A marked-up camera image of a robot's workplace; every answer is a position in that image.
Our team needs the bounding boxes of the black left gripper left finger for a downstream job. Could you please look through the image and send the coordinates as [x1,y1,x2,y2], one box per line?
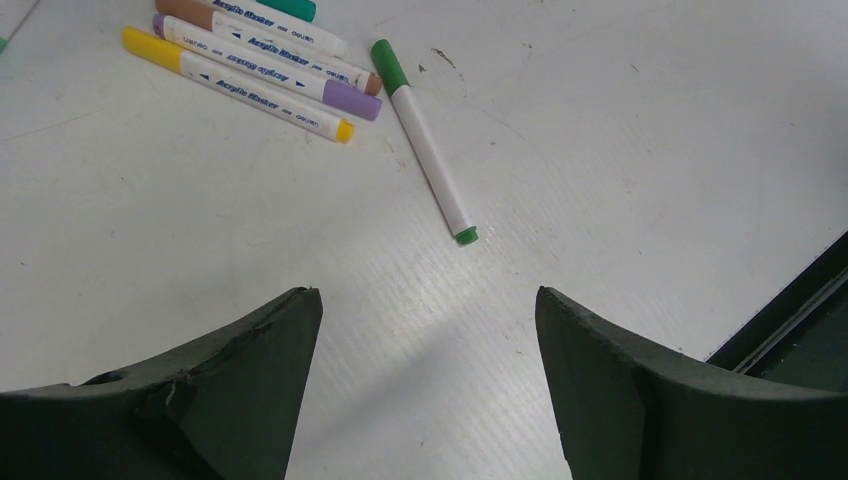
[1,287,323,479]

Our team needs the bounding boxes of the white marker teal cap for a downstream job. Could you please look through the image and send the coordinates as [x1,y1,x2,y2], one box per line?
[205,0,348,58]

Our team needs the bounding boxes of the white marker green cap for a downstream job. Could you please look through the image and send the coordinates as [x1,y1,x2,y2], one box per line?
[370,39,479,246]

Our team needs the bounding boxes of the white marker brown cap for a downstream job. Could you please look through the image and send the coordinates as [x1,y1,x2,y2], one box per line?
[155,1,383,96]

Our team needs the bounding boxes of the white marker purple cap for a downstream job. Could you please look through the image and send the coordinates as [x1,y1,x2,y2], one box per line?
[153,13,382,121]

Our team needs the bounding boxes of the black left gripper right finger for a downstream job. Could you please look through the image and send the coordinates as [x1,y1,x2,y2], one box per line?
[535,287,847,479]

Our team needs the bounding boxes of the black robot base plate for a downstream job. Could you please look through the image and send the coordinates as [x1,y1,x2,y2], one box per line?
[707,235,847,393]

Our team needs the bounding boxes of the white marker yellow caps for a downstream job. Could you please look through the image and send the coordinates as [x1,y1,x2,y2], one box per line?
[121,27,355,144]

